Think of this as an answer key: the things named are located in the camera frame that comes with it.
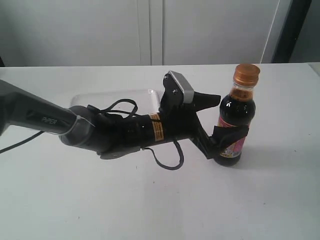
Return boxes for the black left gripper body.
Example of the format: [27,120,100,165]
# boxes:
[159,99,213,159]

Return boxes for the dark soy sauce bottle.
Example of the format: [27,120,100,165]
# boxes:
[215,63,260,167]

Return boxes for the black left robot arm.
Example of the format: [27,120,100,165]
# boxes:
[0,75,249,160]

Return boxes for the white rectangular plastic tray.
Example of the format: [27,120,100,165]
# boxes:
[70,88,162,115]

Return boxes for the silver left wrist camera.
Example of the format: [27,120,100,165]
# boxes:
[163,70,195,106]

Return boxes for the white cable on wall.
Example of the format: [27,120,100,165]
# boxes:
[259,0,285,64]

